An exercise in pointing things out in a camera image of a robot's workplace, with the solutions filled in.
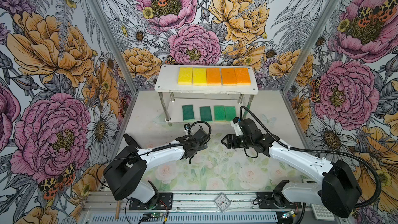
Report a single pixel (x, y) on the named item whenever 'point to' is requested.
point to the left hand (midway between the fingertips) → (195, 146)
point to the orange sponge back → (213, 76)
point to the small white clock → (222, 202)
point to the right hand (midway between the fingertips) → (228, 145)
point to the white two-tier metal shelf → (197, 94)
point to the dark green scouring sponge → (205, 113)
